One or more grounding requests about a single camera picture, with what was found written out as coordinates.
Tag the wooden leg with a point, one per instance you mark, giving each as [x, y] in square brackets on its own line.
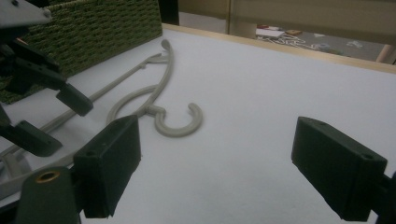
[384, 54]

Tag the grey plastic clothes hanger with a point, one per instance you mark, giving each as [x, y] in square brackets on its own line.
[179, 132]

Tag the dark post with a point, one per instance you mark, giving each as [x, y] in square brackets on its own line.
[168, 11]

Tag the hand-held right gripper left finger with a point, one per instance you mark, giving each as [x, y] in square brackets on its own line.
[107, 165]

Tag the green woven basket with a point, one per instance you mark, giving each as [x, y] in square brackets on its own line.
[93, 37]

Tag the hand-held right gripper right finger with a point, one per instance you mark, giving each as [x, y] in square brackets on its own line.
[337, 168]

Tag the white flat box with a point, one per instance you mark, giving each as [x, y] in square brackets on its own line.
[269, 32]

